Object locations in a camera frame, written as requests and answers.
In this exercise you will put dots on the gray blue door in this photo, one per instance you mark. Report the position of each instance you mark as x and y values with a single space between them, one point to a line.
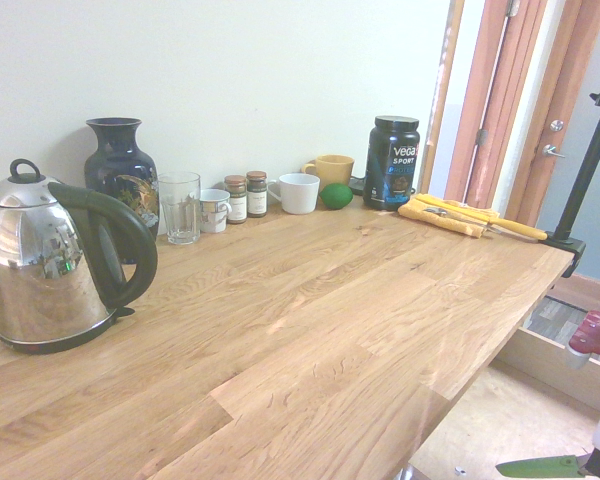
580 75

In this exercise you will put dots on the plain white mug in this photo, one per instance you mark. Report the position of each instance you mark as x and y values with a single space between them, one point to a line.
297 195

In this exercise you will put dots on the black Ulanzi clamp stand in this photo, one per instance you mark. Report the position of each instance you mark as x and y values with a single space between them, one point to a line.
587 165

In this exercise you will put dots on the large wooden drawer white front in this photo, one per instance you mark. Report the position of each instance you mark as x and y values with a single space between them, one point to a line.
505 425

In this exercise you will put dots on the stainless steel electric kettle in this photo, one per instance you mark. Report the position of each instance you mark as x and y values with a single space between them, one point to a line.
40 260

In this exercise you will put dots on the green lime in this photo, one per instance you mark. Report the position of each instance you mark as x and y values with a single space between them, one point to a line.
336 196

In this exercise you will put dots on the wooden door frame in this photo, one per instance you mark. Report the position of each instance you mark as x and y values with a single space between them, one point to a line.
500 100

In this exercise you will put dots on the dark blue floral vase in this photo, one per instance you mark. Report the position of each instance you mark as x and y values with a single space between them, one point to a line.
120 170

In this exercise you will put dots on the yellow mug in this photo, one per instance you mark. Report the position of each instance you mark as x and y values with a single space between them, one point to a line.
335 170

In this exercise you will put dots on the clear drinking glass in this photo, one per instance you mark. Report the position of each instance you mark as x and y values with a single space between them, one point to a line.
180 210

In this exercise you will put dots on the black Vega protein tub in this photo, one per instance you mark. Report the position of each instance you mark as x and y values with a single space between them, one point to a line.
390 165

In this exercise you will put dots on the yellow folded cloth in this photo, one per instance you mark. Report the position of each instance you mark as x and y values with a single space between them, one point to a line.
430 220

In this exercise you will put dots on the metal spoon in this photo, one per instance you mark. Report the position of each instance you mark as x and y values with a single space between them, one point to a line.
435 211

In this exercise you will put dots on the spice jar with brown lid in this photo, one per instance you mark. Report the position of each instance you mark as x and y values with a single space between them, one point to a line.
256 197
236 202

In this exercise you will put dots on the small patterned white cup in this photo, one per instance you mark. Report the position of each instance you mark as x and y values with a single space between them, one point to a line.
212 212

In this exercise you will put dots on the silver deadbolt lock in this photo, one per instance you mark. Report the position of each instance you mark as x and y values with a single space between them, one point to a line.
557 125

